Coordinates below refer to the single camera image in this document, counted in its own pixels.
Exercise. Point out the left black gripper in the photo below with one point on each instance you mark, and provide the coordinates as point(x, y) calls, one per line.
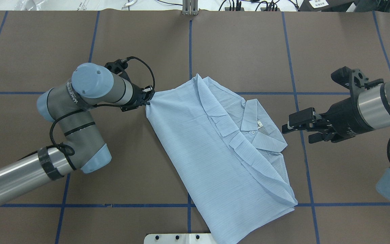
point(135, 96)

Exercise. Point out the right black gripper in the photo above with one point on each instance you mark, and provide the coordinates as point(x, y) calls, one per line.
point(343, 116)

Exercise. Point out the light blue button shirt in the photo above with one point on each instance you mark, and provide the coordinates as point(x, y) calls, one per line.
point(228, 154)

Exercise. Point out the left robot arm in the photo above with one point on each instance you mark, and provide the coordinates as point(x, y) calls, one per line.
point(75, 140)

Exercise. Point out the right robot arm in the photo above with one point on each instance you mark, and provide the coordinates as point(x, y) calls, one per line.
point(367, 109)

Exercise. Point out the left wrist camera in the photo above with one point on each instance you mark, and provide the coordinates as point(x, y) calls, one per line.
point(117, 67)

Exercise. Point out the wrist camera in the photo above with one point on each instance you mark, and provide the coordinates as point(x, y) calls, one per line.
point(117, 67)
point(351, 78)

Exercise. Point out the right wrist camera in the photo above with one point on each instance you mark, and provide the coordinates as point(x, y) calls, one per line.
point(351, 78)

